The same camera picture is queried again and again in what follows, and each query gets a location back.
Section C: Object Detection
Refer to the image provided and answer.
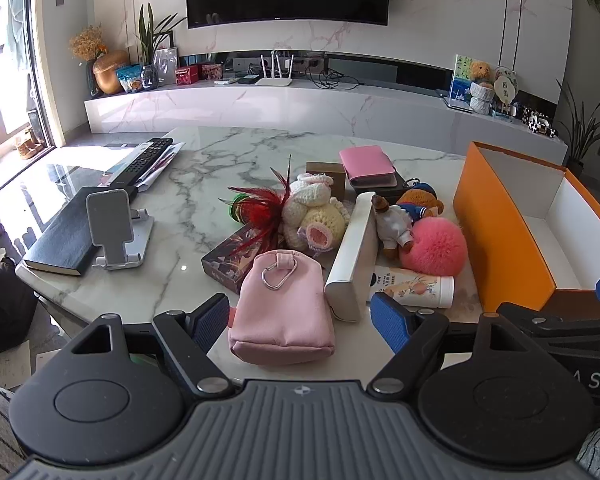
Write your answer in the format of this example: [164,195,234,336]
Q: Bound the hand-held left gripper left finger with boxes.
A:
[69,294,235,396]

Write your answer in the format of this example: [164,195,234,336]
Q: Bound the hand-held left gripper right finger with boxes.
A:
[366,292,533,397]

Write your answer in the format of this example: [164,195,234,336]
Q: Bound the pink fabric pouch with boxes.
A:
[228,250,336,365]

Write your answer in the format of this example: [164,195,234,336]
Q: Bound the white rectangular box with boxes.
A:
[324,191,379,322]

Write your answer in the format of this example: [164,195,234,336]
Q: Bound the pink fluffy pompom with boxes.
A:
[399,217,468,277]

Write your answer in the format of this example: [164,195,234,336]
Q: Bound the orange cardboard box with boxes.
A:
[452,141,600,313]

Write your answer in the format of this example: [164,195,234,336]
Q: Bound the crochet bunny doll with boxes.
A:
[280,172,353,258]

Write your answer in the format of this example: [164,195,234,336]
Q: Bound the red feather toy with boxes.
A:
[227,155,293,256]

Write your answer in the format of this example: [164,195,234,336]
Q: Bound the white marble desktop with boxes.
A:
[15,126,483,383]

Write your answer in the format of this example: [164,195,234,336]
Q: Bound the white lotion tube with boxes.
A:
[367,266,455,309]

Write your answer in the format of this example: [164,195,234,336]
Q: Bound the dark patterned flat box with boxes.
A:
[201,222,281,295]

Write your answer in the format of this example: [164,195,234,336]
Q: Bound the small bear in white outfit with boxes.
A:
[371,194,416,261]

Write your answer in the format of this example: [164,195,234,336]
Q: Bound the dark brown box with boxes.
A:
[347,175,406,206]

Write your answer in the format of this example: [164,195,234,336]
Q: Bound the silver phone stand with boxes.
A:
[86,190,155,271]

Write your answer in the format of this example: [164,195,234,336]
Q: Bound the tall potted plant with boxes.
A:
[555,80,600,177]

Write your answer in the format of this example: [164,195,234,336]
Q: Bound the pink wallet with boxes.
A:
[339,146,397,187]

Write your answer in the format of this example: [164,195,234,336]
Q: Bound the brown cardboard box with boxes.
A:
[306,161,347,198]

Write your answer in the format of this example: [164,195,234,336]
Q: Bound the white papers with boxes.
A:
[97,141,186,193]

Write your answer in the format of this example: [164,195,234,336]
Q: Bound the black notebook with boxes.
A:
[22,186,140,277]

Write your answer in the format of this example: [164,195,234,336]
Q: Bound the black remote control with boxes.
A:
[111,137,174,188]

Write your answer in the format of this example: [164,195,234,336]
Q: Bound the cow figurine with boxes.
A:
[527,114,558,137]

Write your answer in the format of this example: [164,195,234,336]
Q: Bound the black bag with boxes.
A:
[0,255,38,353]

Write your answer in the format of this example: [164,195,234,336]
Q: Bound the marble television console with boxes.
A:
[84,80,568,166]

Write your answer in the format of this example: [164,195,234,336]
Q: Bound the round fan ornament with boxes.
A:
[494,66,518,111]

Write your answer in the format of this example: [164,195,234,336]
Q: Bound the white router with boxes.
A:
[255,52,295,87]

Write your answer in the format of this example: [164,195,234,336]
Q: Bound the small blue painting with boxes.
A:
[450,54,486,101]

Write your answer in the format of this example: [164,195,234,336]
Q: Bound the small tan teddy bear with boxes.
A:
[469,61,495,85]

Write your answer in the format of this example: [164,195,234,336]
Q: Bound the blue snack bag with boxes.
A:
[116,65,143,93]

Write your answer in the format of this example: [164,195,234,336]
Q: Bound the silver foil bag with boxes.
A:
[152,47,178,86]

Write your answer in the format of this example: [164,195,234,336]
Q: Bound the golden acorn ornament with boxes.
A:
[92,50,131,95]

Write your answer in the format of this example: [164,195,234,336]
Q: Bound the green leafy plant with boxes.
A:
[135,2,187,66]

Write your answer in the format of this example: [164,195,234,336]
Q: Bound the dried flower bouquet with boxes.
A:
[70,25,106,97]

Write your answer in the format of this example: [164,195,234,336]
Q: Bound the green hanging cloth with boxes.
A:
[5,0,31,71]

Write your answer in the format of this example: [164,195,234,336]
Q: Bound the black cables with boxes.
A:
[310,67,362,91]

